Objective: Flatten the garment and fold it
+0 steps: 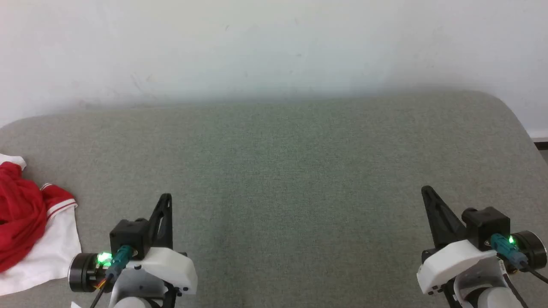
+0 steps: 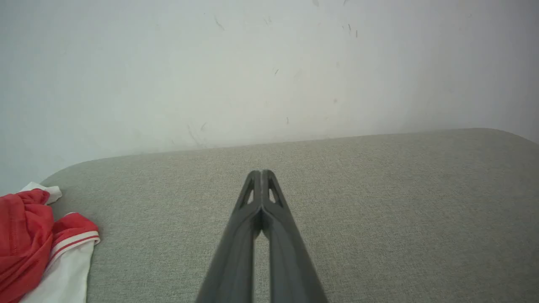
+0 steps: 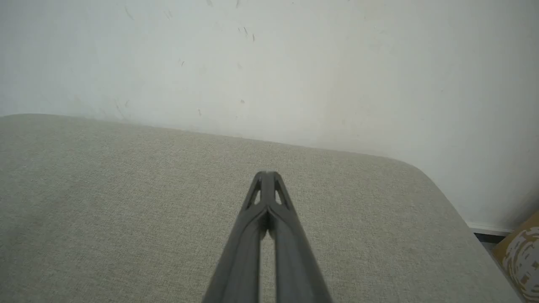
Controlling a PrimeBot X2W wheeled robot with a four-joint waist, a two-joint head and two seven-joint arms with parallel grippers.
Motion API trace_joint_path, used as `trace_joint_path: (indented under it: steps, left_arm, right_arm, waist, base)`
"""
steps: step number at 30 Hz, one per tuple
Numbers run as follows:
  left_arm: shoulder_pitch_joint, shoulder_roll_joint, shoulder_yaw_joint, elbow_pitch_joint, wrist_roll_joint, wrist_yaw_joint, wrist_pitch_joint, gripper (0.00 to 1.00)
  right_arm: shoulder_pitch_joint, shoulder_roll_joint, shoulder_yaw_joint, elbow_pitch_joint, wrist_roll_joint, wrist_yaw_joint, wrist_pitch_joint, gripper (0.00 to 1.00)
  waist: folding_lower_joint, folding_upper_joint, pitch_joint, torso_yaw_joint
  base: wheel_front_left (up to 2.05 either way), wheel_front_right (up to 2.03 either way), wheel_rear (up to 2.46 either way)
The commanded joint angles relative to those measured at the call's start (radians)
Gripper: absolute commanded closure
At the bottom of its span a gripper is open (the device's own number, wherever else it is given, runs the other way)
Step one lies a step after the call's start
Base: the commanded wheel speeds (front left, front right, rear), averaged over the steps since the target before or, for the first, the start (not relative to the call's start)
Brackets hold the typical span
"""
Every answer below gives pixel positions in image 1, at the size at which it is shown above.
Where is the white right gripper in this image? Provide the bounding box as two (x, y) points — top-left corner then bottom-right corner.
(417, 185), (500, 296)

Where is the right arm teal-plug cable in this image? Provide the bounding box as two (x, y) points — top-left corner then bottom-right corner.
(490, 233), (548, 284)

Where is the left arm teal-plug cable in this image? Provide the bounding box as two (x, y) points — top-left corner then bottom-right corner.
(89, 245), (135, 308)

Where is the red and white garment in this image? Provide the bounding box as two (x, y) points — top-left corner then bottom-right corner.
(0, 153), (82, 296)

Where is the grey-green fabric sofa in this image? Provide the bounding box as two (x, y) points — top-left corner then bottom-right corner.
(0, 90), (548, 308)

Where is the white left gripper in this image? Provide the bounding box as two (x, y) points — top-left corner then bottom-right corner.
(124, 193), (198, 296)

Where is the arm teal-plug cable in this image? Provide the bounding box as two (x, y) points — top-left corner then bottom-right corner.
(89, 245), (135, 308)
(490, 233), (548, 284)

